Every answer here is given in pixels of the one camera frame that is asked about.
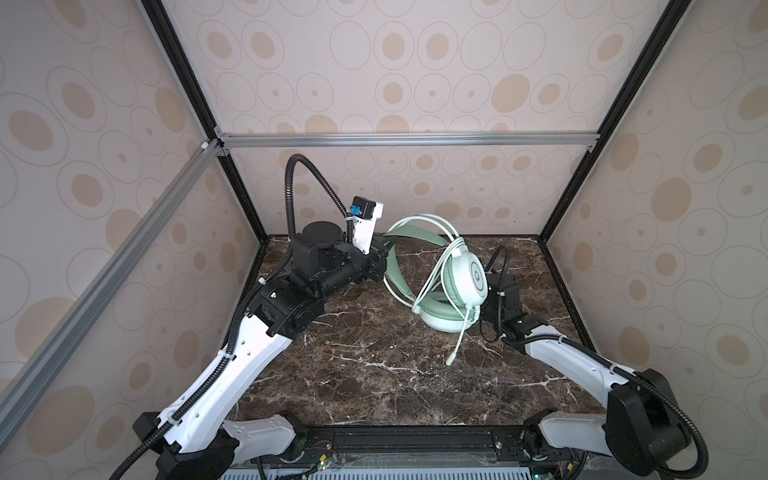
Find silver aluminium rail left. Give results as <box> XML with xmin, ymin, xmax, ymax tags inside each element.
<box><xmin>1</xmin><ymin>138</ymin><xmax>222</xmax><ymax>449</ymax></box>

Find silver aluminium rail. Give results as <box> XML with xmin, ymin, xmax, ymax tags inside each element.
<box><xmin>220</xmin><ymin>131</ymin><xmax>600</xmax><ymax>150</ymax></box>
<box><xmin>1</xmin><ymin>138</ymin><xmax>222</xmax><ymax>449</ymax></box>

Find silver aluminium rail back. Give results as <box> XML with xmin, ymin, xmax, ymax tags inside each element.
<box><xmin>220</xmin><ymin>131</ymin><xmax>600</xmax><ymax>150</ymax></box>

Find mint green headphones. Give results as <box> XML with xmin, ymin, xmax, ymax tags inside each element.
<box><xmin>384</xmin><ymin>214</ymin><xmax>489</xmax><ymax>366</ymax></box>

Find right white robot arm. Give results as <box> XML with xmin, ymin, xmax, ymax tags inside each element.
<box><xmin>480</xmin><ymin>272</ymin><xmax>709</xmax><ymax>479</ymax></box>

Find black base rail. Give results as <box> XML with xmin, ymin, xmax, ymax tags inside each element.
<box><xmin>155</xmin><ymin>423</ymin><xmax>673</xmax><ymax>480</ymax></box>

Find black vertical frame post left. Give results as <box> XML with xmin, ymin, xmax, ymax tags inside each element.
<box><xmin>139</xmin><ymin>0</ymin><xmax>269</xmax><ymax>244</ymax></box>

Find black vertical frame post right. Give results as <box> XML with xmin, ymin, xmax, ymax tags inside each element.
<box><xmin>538</xmin><ymin>0</ymin><xmax>694</xmax><ymax>246</ymax></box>

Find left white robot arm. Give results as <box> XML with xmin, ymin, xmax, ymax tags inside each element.
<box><xmin>111</xmin><ymin>216</ymin><xmax>391</xmax><ymax>479</ymax></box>

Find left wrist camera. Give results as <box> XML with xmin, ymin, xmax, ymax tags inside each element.
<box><xmin>350</xmin><ymin>196</ymin><xmax>384</xmax><ymax>255</ymax></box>

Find black vertical frame post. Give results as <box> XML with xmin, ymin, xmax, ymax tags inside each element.
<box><xmin>139</xmin><ymin>0</ymin><xmax>269</xmax><ymax>244</ymax></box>
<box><xmin>538</xmin><ymin>0</ymin><xmax>694</xmax><ymax>246</ymax></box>

